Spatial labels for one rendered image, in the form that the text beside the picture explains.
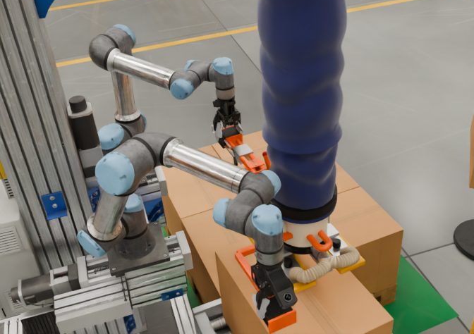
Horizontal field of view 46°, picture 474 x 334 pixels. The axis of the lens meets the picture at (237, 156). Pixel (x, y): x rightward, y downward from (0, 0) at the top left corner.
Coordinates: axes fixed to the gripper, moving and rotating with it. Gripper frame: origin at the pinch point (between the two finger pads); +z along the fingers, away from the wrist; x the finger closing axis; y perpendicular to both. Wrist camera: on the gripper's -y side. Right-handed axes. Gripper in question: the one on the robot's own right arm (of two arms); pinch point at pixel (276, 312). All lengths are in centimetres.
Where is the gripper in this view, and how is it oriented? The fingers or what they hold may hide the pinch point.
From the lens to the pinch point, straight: 163.4
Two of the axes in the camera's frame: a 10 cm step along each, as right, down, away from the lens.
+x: -9.0, 3.0, -3.2
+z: 0.7, 8.2, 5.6
